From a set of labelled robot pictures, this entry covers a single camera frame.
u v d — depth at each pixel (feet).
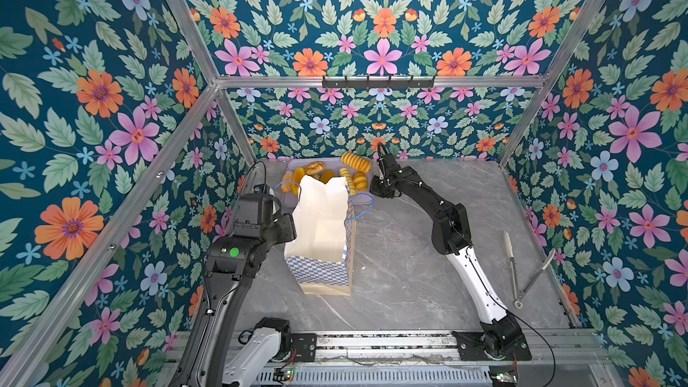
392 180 2.75
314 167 3.66
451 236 2.31
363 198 3.52
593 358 2.38
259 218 1.59
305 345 2.43
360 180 3.53
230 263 1.42
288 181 3.51
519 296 2.68
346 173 3.54
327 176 3.57
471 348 2.40
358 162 3.76
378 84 3.04
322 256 3.04
